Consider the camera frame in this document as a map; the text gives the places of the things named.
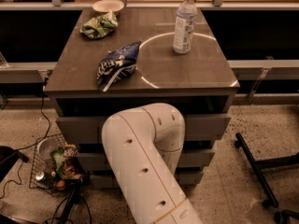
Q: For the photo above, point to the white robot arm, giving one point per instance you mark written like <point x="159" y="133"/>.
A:
<point x="143" y="146"/>

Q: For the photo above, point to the grey three-drawer cabinet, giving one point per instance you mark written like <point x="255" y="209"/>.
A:
<point x="200" y="82"/>

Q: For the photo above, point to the blue chip bag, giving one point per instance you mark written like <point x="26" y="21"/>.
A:
<point x="117" y="65"/>

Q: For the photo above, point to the green chip bag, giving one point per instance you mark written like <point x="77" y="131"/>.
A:
<point x="100" y="26"/>

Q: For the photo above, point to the clear plastic water bottle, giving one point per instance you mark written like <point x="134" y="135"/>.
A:
<point x="184" y="26"/>

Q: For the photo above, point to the green snack bag in basket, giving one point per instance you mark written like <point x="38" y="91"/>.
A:
<point x="59" y="159"/>

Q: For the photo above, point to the white bowl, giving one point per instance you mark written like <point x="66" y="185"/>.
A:
<point x="104" y="6"/>

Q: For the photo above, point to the black stand leg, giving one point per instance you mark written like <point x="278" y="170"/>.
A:
<point x="71" y="200"/>

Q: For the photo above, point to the clear plastic cup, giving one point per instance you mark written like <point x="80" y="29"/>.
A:
<point x="46" y="147"/>

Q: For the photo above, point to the black chair base leg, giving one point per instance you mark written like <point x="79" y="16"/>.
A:
<point x="257" y="167"/>

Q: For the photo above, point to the soda can in basket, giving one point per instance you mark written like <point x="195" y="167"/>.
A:
<point x="43" y="177"/>

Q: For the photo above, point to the wire basket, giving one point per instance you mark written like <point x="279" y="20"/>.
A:
<point x="72" y="171"/>

